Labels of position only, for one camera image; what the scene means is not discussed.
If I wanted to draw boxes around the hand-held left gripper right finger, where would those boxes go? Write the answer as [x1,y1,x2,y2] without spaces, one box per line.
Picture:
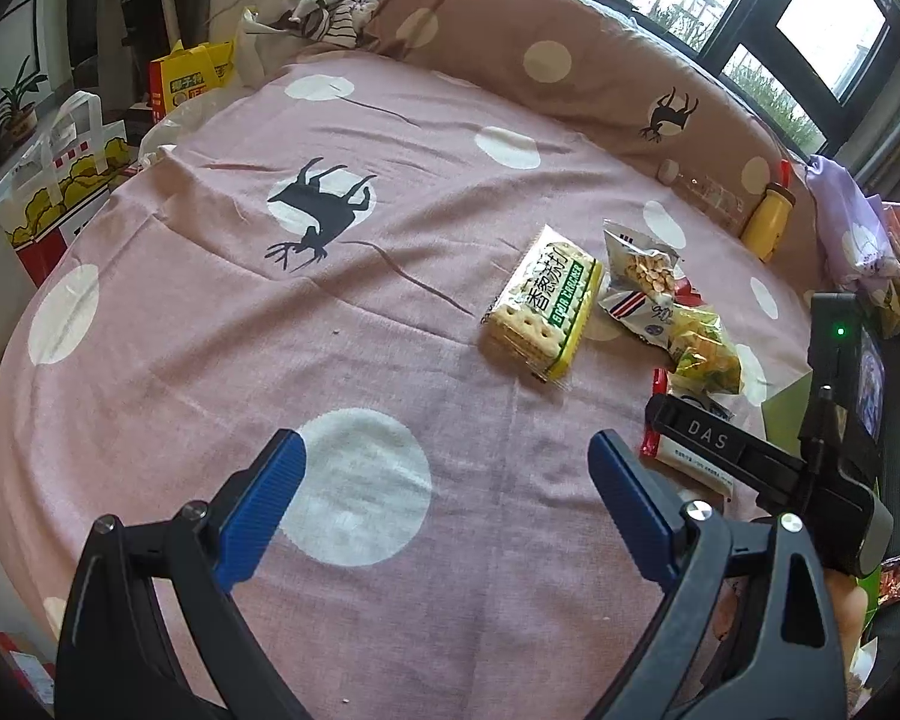
[589,430,848,720]

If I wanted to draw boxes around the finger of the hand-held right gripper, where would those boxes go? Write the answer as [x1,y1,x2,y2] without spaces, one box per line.
[645,394,807,515]

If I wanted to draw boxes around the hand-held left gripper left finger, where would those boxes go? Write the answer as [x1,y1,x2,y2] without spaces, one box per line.
[56,431,308,720]

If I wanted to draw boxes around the white packet with red edge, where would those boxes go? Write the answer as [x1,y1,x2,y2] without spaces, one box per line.
[640,367,743,497]

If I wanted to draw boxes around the yellow green corn print packet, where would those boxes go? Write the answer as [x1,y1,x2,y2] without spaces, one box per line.
[667,307,743,396]

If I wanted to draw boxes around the green cardboard box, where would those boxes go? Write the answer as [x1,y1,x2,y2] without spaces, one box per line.
[763,373,816,445]

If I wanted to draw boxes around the white blue peanut snack packet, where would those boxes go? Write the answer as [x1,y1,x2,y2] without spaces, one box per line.
[598,221,683,347]

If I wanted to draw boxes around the green yellow cracker packet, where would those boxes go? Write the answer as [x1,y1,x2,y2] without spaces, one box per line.
[480,225,605,385]

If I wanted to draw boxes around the person's right hand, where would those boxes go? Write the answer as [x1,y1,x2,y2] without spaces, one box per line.
[825,570,869,647]

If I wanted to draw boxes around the pink dotted bed sheet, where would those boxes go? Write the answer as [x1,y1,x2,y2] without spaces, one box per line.
[0,52,818,720]

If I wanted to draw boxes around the clear plastic bottle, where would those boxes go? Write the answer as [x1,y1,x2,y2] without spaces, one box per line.
[658,160,749,235]

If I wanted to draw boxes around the purple cloth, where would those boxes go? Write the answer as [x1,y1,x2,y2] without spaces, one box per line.
[805,154,900,293]

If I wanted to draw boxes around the white red paper bag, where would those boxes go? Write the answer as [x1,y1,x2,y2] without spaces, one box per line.
[0,90,132,287]

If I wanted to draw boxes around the white plastic bag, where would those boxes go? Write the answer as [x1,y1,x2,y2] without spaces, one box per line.
[139,88,222,170]

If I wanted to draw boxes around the black framed window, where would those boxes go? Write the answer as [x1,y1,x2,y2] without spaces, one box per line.
[495,0,900,158]

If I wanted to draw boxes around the yellow and red box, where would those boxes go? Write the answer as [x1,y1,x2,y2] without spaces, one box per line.
[148,41,237,125]

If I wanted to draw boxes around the potted plant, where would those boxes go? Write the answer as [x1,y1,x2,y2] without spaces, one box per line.
[0,52,47,143]

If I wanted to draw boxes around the white striped clothes pile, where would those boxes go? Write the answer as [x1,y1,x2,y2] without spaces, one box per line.
[236,0,382,85]

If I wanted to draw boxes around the yellow bottle with red strap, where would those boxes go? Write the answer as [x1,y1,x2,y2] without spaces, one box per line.
[739,161,796,261]

